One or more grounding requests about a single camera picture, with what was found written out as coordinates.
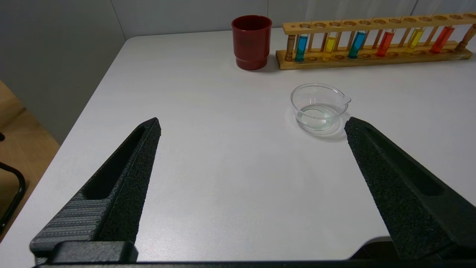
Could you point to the wooden test tube rack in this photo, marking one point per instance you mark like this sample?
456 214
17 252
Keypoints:
372 59

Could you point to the yellow pigment glass test tube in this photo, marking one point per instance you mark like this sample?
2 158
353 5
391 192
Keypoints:
329 46
414 39

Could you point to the black metal stand frame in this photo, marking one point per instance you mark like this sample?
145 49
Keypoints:
20 186

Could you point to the clear glass dish with spout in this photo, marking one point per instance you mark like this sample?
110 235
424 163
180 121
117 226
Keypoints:
319 111

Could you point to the dark red plastic cup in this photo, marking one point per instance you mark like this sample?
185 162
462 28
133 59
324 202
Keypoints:
251 44

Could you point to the red pigment glass test tube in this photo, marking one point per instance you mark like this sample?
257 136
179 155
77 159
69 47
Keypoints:
441 40
384 44

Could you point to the blue pigment glass test tube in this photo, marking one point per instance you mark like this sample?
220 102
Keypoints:
301 48
356 45

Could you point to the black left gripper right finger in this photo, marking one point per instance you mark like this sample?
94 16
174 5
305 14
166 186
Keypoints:
401 193

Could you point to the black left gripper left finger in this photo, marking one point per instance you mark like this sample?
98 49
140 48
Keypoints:
122 178

